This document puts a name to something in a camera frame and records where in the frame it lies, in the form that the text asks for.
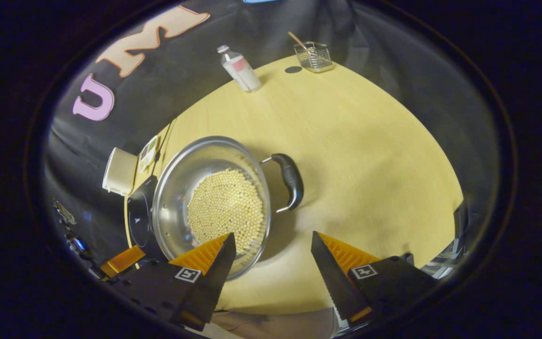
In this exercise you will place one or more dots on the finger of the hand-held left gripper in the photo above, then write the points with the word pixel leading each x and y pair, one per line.
pixel 123 260

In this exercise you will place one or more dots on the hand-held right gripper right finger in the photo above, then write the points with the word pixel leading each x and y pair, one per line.
pixel 334 282

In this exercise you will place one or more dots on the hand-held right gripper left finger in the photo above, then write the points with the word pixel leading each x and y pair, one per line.
pixel 212 287

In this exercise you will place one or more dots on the black induction cooktop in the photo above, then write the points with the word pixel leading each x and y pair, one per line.
pixel 139 221

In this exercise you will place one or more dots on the pile of soybeans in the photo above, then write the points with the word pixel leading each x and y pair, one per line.
pixel 226 207

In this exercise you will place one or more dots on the white toaster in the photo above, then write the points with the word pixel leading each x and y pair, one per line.
pixel 119 172

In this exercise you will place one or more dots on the white divided dish of beans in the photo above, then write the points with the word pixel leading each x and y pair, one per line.
pixel 148 153

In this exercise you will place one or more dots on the small black disc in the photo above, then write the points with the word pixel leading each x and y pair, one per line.
pixel 293 69

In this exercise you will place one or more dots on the small bottle with pink label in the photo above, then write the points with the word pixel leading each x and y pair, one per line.
pixel 243 70

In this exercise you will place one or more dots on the clear glass container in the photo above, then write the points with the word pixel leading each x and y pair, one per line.
pixel 315 59

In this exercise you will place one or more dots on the thin stick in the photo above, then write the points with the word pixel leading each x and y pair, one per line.
pixel 297 40

